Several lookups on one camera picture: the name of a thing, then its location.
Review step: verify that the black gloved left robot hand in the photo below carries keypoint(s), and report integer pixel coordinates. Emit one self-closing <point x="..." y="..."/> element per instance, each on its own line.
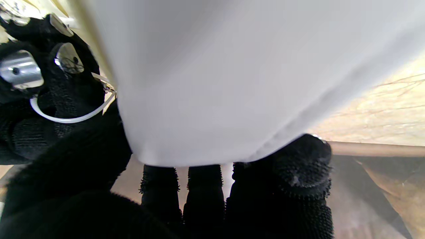
<point x="66" y="186"/>

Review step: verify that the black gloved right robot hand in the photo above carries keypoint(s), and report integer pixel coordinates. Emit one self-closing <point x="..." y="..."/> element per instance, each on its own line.
<point x="23" y="126"/>

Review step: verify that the cream fabric cosmetics bag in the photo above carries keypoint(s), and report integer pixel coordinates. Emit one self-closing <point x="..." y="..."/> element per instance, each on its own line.
<point x="232" y="83"/>

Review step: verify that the brown leather sofa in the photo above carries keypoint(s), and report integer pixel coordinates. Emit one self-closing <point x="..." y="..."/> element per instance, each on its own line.
<point x="358" y="205"/>

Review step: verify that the brown leather cushion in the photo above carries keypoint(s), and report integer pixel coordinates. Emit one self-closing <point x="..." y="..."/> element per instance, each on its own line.
<point x="401" y="186"/>

